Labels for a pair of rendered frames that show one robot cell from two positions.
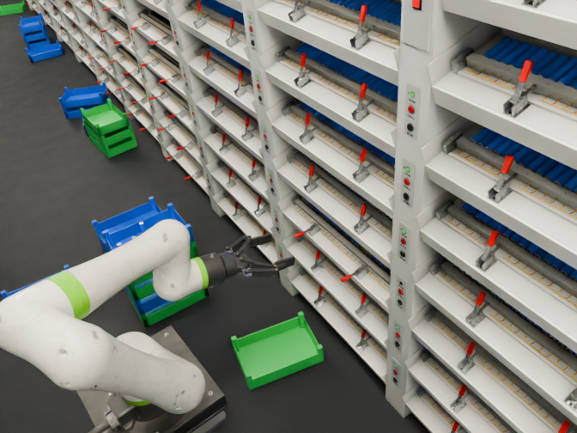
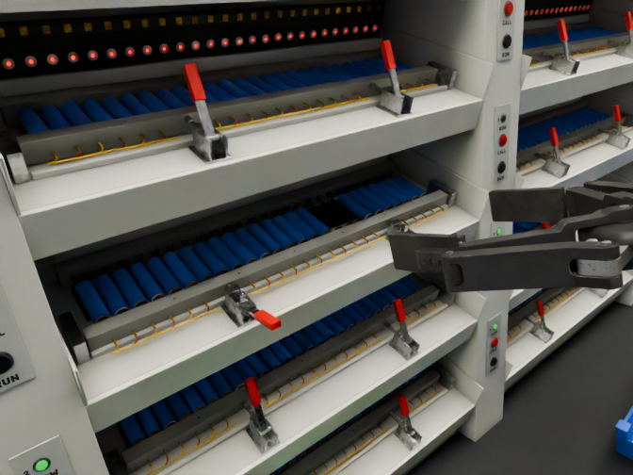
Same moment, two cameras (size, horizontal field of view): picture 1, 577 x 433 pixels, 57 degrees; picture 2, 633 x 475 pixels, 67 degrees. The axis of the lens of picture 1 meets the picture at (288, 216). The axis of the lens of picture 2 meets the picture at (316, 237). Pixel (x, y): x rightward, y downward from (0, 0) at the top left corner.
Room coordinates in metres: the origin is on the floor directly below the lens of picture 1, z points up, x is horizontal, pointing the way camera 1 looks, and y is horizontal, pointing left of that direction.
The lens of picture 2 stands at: (1.40, 0.41, 0.75)
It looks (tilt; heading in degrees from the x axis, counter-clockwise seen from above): 22 degrees down; 263
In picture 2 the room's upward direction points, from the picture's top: 6 degrees counter-clockwise
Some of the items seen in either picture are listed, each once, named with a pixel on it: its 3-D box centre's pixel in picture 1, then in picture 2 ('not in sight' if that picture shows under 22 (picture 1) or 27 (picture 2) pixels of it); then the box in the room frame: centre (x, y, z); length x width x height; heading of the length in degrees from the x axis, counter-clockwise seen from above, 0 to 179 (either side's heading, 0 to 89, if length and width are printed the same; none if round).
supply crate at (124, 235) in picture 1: (148, 236); not in sight; (1.66, 0.56, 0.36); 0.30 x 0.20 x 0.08; 119
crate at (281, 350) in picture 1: (276, 349); not in sight; (1.28, 0.10, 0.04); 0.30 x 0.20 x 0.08; 108
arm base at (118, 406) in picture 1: (129, 404); not in sight; (0.89, 0.51, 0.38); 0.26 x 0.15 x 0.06; 126
